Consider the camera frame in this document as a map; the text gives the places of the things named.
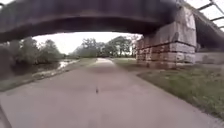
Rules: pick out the grey concrete path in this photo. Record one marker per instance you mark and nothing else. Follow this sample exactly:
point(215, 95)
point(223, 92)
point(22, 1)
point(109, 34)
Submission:
point(103, 96)

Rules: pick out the water channel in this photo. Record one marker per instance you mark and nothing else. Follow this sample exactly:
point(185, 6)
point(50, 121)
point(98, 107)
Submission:
point(50, 66)

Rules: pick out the group of trees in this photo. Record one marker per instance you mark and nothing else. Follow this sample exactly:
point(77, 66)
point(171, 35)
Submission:
point(106, 46)

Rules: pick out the dark bridge with stone pier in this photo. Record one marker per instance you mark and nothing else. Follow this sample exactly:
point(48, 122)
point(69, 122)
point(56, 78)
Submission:
point(86, 15)

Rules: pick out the grass verge with bare patches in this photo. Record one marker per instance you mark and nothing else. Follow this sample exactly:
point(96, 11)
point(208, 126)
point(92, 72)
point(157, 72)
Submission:
point(190, 85)

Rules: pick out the grass strip beside water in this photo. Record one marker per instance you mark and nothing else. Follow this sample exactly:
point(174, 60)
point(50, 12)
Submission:
point(40, 76)

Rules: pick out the bushes beside water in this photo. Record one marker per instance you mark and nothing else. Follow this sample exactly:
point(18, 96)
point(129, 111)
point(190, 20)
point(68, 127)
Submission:
point(33, 51)

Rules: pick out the pale low wall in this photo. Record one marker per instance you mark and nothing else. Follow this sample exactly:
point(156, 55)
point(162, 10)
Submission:
point(210, 57)

